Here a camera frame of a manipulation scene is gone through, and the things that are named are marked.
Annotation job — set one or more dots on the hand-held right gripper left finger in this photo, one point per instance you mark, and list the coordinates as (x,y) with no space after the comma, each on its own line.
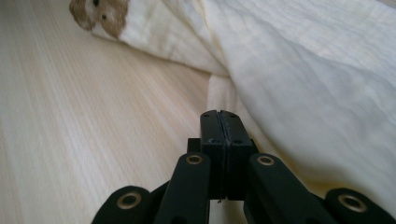
(213,140)

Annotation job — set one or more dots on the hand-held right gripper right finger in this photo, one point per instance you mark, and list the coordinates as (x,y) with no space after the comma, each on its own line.
(238,140)

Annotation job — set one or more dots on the white cloth with brown print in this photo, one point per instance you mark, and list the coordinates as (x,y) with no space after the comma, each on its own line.
(295,77)

